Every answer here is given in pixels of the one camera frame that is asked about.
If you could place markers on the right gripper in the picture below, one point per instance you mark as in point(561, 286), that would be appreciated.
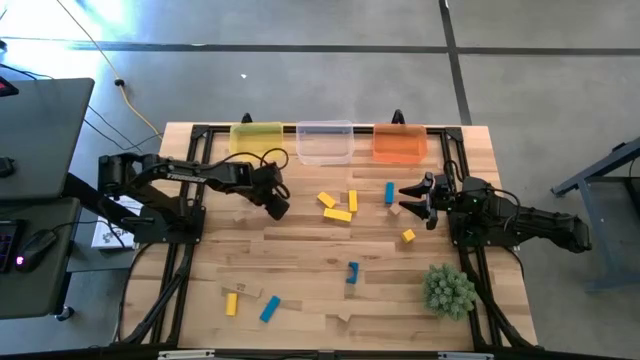
point(440, 200)

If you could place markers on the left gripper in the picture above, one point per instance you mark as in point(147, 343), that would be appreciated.
point(262, 182)

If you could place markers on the plain wooden cube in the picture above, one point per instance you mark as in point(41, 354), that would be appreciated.
point(395, 209)
point(240, 216)

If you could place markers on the blue rectangular block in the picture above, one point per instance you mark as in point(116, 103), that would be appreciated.
point(389, 193)

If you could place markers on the yellow cube block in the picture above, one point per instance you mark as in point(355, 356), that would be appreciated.
point(408, 235)

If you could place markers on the yellow rectangular block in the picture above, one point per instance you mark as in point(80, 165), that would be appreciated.
point(326, 199)
point(353, 200)
point(231, 304)

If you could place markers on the long yellow block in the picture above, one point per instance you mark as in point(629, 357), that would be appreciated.
point(337, 214)

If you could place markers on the long printed wooden block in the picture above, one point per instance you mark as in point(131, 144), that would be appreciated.
point(242, 288)

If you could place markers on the blue arch block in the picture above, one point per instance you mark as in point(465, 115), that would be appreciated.
point(352, 272)

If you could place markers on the long blue block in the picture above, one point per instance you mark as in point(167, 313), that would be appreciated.
point(270, 308)

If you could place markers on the wooden triangle block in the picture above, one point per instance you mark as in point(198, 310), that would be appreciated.
point(344, 316)

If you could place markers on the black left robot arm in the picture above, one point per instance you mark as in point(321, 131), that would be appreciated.
point(185, 176)

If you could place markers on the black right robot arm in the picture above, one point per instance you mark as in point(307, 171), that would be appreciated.
point(540, 220)

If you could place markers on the translucent orange plastic bin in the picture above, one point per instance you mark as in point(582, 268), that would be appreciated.
point(400, 145)

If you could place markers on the translucent yellow plastic bin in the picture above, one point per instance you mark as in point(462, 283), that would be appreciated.
point(250, 142)

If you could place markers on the clear plastic bin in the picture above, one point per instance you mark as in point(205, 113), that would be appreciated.
point(325, 150)

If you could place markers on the green artificial plant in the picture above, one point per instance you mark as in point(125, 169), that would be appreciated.
point(449, 292)

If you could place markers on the white printed paper sheet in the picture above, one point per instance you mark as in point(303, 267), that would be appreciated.
point(107, 235)

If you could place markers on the black desk foot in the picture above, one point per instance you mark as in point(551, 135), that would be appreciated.
point(65, 313)

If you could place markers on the dark grey desk panel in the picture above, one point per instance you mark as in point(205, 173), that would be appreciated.
point(45, 140)

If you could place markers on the black computer mouse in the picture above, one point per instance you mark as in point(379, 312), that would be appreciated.
point(35, 247)

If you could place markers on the black desk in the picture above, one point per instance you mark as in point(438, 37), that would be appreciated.
point(35, 290)

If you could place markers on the backlit black keyboard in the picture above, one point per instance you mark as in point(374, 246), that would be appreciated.
point(7, 245)

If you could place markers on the small black desk device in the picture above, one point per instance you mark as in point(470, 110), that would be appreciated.
point(5, 166)

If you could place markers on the black device with red light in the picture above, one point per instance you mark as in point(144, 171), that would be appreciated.
point(6, 87)

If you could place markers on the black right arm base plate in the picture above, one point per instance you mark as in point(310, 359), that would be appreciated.
point(480, 241)

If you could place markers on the black aluminium table frame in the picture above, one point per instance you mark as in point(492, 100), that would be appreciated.
point(290, 129)

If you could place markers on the black frame bracket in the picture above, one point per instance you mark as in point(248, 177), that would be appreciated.
point(246, 118)
point(398, 116)

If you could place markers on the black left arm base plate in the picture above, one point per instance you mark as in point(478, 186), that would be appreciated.
point(150, 232)

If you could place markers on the silver metal bracket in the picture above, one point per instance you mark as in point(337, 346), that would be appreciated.
point(465, 356)
point(186, 354)

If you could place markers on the blue-grey metal table frame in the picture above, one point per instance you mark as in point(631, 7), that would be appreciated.
point(600, 235)

